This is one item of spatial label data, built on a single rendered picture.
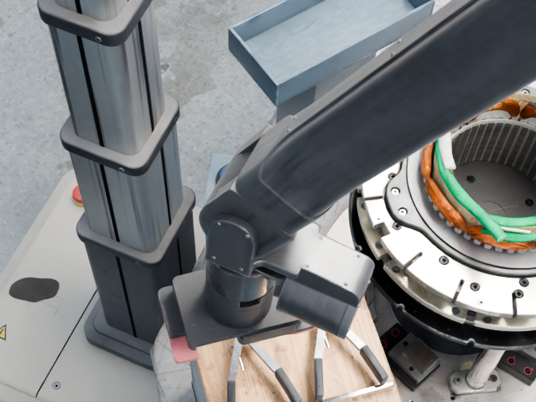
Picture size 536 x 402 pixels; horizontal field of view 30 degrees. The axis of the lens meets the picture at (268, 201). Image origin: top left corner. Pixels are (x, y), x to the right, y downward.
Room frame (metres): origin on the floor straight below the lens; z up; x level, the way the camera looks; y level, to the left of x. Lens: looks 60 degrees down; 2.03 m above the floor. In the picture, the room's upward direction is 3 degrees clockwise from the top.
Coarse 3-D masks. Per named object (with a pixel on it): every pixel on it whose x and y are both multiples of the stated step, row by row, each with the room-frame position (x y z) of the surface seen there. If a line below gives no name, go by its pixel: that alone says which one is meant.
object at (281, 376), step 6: (276, 372) 0.34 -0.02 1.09; (282, 372) 0.34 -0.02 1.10; (276, 378) 0.34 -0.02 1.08; (282, 378) 0.34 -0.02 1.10; (288, 378) 0.34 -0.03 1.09; (282, 384) 0.33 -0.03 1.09; (288, 384) 0.33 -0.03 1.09; (288, 390) 0.33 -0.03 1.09; (294, 390) 0.33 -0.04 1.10; (288, 396) 0.32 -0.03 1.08; (294, 396) 0.32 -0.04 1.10; (300, 396) 0.32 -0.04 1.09
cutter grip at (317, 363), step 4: (316, 360) 0.36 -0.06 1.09; (320, 360) 0.36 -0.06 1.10; (316, 364) 0.36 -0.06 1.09; (320, 364) 0.36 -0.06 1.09; (316, 368) 0.35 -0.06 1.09; (320, 368) 0.35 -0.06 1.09; (316, 372) 0.35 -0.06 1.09; (320, 372) 0.35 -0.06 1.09; (316, 376) 0.34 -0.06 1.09; (320, 376) 0.34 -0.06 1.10; (316, 380) 0.34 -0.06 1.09; (320, 380) 0.34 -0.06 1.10; (316, 384) 0.33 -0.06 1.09; (320, 384) 0.33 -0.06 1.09; (316, 388) 0.33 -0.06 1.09; (320, 388) 0.33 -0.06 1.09; (316, 392) 0.33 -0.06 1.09; (320, 392) 0.33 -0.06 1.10; (316, 396) 0.32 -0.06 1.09; (320, 396) 0.32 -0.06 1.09; (320, 400) 0.32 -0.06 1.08
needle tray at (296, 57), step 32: (288, 0) 0.85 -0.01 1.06; (320, 0) 0.89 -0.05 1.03; (352, 0) 0.90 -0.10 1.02; (384, 0) 0.90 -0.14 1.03; (416, 0) 0.89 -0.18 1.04; (256, 32) 0.83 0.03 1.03; (288, 32) 0.83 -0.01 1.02; (320, 32) 0.84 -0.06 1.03; (352, 32) 0.84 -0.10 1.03; (384, 32) 0.82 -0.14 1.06; (256, 64) 0.75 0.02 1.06; (288, 64) 0.78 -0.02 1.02; (320, 64) 0.76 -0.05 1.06; (352, 64) 0.79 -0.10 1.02; (288, 96) 0.73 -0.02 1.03; (320, 96) 0.78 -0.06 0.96
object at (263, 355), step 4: (252, 344) 0.37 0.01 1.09; (256, 344) 0.37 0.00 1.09; (252, 348) 0.37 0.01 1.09; (256, 348) 0.37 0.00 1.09; (260, 348) 0.37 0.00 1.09; (256, 352) 0.37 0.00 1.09; (260, 352) 0.37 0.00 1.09; (264, 352) 0.37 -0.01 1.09; (260, 356) 0.36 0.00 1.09; (264, 356) 0.36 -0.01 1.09; (268, 356) 0.36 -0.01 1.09; (264, 360) 0.36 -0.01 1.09; (268, 360) 0.36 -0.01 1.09; (272, 360) 0.36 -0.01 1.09; (268, 364) 0.35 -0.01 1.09; (272, 364) 0.35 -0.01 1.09; (276, 364) 0.35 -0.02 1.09; (272, 368) 0.35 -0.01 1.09; (276, 368) 0.35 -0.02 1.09
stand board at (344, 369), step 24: (360, 312) 0.43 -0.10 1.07; (288, 336) 0.40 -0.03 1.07; (312, 336) 0.40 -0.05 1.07; (360, 336) 0.40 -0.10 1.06; (216, 360) 0.36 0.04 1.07; (288, 360) 0.37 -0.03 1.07; (312, 360) 0.37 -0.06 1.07; (336, 360) 0.37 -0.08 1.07; (360, 360) 0.37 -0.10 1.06; (384, 360) 0.38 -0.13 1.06; (216, 384) 0.34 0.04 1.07; (240, 384) 0.34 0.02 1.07; (264, 384) 0.34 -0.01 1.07; (312, 384) 0.34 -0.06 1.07; (336, 384) 0.35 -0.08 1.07; (360, 384) 0.35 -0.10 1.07
